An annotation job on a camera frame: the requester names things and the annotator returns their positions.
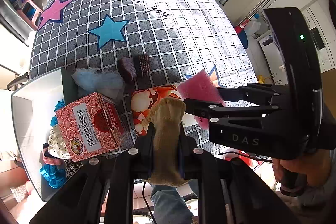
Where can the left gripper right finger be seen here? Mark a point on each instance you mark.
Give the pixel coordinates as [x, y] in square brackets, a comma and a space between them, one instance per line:
[229, 191]

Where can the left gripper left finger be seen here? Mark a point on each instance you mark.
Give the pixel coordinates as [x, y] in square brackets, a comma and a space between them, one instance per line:
[106, 185]

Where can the white polka dot scrunchie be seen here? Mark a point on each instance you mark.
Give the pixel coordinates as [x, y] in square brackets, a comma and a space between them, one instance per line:
[57, 146]

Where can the pink sponge block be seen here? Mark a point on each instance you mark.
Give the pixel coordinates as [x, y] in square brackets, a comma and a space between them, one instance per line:
[202, 87]

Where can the beige sock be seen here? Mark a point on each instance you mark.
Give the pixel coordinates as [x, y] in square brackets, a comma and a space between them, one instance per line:
[165, 143]

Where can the light blue fluffy duster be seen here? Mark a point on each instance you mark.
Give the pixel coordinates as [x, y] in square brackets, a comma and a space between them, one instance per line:
[109, 84]

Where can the leopard print scarf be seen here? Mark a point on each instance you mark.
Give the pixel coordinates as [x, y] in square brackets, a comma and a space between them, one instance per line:
[71, 167]

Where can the pink striped sock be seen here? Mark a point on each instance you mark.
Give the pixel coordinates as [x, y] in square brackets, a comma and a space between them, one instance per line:
[48, 158]

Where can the operator right hand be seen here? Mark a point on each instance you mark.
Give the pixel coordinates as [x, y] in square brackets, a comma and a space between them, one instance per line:
[316, 167]

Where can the person in blue jeans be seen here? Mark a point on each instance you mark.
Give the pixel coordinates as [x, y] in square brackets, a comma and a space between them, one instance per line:
[170, 206]

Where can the red patterned tissue box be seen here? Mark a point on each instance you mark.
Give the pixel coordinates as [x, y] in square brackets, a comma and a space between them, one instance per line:
[90, 126]

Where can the orange fox tissue pack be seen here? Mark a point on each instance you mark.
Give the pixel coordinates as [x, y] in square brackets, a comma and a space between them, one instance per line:
[156, 104]

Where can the white open storage box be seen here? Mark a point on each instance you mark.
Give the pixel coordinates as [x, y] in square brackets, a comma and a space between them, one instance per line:
[32, 107]

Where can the white washing machine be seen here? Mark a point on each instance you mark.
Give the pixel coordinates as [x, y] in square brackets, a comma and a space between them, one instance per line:
[300, 43]

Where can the beige folding chair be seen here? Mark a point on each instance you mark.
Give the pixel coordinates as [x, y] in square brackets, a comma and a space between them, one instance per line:
[18, 81]

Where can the checkered star tablecloth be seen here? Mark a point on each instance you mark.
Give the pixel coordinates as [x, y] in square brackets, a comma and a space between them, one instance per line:
[181, 38]

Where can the pink plastic stool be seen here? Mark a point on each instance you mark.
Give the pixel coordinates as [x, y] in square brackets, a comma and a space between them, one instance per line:
[30, 13]

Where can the red handled mop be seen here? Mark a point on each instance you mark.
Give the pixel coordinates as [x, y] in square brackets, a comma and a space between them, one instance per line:
[250, 15]

